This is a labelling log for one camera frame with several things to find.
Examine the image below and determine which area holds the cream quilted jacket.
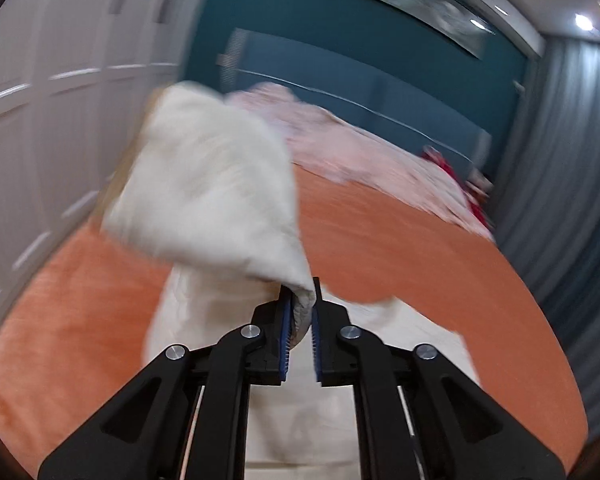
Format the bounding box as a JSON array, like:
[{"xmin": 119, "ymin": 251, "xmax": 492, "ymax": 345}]
[{"xmin": 90, "ymin": 79, "xmax": 481, "ymax": 480}]

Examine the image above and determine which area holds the orange plush bedspread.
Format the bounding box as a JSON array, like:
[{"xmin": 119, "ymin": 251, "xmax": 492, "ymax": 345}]
[{"xmin": 0, "ymin": 169, "xmax": 588, "ymax": 472}]

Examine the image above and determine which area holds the red fabric item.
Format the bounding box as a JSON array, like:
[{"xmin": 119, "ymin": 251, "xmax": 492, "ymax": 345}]
[{"xmin": 420, "ymin": 145, "xmax": 490, "ymax": 228}]

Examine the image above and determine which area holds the grey blue curtain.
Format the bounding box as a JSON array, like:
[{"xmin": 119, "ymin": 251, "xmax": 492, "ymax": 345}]
[{"xmin": 490, "ymin": 37, "xmax": 600, "ymax": 439}]

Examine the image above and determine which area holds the pink floral quilt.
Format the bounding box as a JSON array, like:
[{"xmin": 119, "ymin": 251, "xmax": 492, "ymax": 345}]
[{"xmin": 225, "ymin": 82, "xmax": 493, "ymax": 240}]

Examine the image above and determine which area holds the blue upholstered headboard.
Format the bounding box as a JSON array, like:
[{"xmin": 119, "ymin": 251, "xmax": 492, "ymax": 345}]
[{"xmin": 216, "ymin": 28, "xmax": 491, "ymax": 178}]

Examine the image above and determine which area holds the white panelled wardrobe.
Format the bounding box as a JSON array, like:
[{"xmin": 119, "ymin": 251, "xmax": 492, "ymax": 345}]
[{"xmin": 0, "ymin": 0, "xmax": 204, "ymax": 327}]

